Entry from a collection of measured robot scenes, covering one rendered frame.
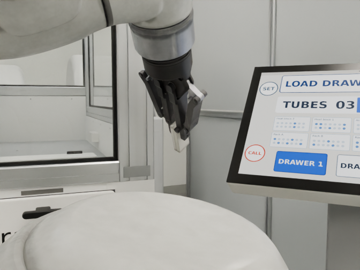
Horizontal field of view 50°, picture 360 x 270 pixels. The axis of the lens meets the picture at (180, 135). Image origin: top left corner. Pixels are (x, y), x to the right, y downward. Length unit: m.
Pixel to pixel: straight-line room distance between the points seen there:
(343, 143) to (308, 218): 1.34
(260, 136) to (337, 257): 0.29
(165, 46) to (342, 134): 0.41
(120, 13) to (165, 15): 0.06
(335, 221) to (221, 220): 0.68
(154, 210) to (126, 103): 0.67
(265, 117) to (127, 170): 0.31
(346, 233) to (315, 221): 1.21
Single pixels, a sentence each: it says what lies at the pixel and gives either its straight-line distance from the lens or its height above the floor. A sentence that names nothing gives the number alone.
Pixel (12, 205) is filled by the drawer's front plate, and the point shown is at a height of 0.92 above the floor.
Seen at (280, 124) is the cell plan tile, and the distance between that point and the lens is 0.81.
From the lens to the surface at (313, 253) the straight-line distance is 2.12.
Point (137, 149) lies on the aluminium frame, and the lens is 0.84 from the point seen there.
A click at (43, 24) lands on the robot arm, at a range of 0.44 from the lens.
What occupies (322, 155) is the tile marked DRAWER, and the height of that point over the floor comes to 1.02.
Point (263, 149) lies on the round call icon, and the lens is 0.78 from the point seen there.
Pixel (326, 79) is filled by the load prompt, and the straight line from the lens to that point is 0.88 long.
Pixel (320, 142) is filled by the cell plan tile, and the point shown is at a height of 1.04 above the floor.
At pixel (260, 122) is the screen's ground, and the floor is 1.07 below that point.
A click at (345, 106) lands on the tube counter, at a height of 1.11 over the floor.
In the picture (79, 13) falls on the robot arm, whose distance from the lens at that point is 0.45.
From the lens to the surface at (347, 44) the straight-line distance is 1.88.
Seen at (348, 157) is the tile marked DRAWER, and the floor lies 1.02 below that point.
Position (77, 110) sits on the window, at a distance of 0.83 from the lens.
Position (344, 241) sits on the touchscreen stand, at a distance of 0.86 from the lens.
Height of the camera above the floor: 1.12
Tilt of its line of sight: 5 degrees down
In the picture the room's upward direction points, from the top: straight up
